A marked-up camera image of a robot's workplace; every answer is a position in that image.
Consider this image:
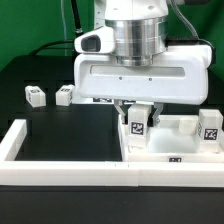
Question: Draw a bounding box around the white square table top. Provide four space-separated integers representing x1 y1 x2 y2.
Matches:
118 115 224 163

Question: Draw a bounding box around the thin grey cable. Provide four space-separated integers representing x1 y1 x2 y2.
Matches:
60 0 69 57

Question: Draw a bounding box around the white U-shaped fence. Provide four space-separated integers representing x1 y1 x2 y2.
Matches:
0 119 224 187

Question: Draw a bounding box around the white marker base plate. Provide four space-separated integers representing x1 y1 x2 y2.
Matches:
71 86 138 105

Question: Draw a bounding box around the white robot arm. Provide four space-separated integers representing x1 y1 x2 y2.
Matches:
74 0 212 118

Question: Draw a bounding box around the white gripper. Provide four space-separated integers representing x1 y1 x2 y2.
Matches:
74 26 212 126

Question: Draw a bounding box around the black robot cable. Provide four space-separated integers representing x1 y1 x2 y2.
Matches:
29 0 84 57

